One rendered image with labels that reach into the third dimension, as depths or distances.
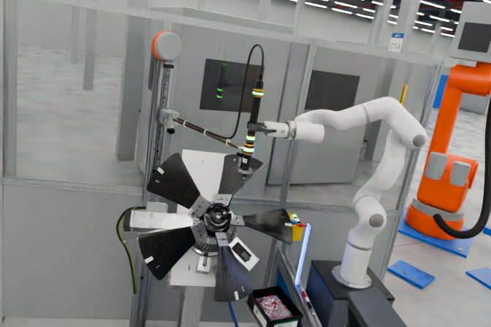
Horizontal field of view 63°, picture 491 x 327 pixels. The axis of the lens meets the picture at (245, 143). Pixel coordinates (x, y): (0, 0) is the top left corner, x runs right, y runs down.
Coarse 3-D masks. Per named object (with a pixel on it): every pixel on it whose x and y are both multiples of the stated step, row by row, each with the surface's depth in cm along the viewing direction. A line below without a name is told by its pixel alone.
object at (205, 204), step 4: (200, 196) 180; (196, 200) 181; (200, 200) 180; (204, 200) 180; (196, 204) 182; (200, 204) 181; (204, 204) 180; (208, 204) 179; (192, 208) 183; (196, 208) 182; (200, 208) 181; (204, 208) 181; (196, 212) 183; (200, 212) 182; (200, 216) 183
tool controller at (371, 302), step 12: (372, 288) 133; (348, 300) 131; (360, 300) 128; (372, 300) 128; (384, 300) 127; (348, 312) 133; (360, 312) 123; (372, 312) 122; (384, 312) 122; (396, 312) 122; (360, 324) 122; (372, 324) 118; (384, 324) 117; (396, 324) 117
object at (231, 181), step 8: (224, 160) 200; (232, 160) 198; (256, 160) 194; (224, 168) 197; (232, 168) 195; (256, 168) 190; (224, 176) 194; (232, 176) 191; (240, 176) 189; (248, 176) 188; (224, 184) 190; (232, 184) 187; (240, 184) 185; (224, 192) 186; (232, 192) 184
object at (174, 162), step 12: (180, 156) 182; (168, 168) 182; (180, 168) 181; (168, 180) 182; (180, 180) 181; (192, 180) 180; (156, 192) 184; (168, 192) 183; (180, 192) 182; (192, 192) 180; (180, 204) 184; (192, 204) 182
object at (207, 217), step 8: (208, 208) 175; (216, 208) 176; (224, 208) 177; (208, 216) 174; (224, 216) 175; (208, 224) 172; (216, 224) 174; (224, 224) 174; (208, 232) 181; (224, 232) 183
